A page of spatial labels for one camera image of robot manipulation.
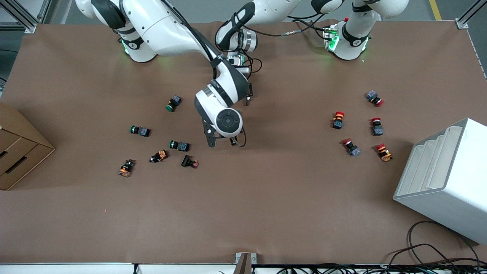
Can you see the aluminium frame profile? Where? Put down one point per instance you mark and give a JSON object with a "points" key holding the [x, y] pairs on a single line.
{"points": [[19, 13], [470, 15]]}

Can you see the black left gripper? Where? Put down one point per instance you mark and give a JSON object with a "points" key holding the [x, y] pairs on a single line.
{"points": [[249, 91]]}

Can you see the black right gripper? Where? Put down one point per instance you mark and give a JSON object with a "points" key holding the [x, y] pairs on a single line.
{"points": [[233, 142]]}

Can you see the green push button switch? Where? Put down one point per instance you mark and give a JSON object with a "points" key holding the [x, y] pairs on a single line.
{"points": [[173, 103], [179, 145], [140, 131]]}

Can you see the brown paper table cover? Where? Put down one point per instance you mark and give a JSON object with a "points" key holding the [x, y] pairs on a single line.
{"points": [[266, 209]]}

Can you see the red mushroom button orange block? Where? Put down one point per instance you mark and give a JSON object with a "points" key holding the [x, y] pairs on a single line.
{"points": [[384, 152]]}

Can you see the metal table edge bracket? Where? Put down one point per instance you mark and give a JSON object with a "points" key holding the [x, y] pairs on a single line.
{"points": [[245, 262]]}

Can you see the black orange selector switch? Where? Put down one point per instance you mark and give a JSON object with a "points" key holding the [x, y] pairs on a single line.
{"points": [[159, 156], [126, 168]]}

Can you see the white stepped storage bin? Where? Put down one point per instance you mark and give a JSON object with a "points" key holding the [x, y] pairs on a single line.
{"points": [[449, 190]]}

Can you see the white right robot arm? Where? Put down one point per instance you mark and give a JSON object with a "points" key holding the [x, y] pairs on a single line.
{"points": [[167, 30]]}

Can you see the red mushroom button black block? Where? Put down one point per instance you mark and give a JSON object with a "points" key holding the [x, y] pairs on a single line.
{"points": [[338, 120]]}

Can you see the black switch with red block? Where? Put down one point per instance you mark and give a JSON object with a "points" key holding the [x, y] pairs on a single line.
{"points": [[188, 161]]}

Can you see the brown cardboard box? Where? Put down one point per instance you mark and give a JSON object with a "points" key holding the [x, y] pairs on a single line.
{"points": [[23, 152]]}

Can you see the white table edge rail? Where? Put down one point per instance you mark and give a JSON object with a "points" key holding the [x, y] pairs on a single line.
{"points": [[76, 268]]}

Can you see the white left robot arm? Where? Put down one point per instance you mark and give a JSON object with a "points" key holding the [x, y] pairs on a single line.
{"points": [[354, 42]]}

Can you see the red mushroom button grey block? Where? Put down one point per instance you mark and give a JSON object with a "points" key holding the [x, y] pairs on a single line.
{"points": [[377, 127], [351, 147], [374, 97]]}

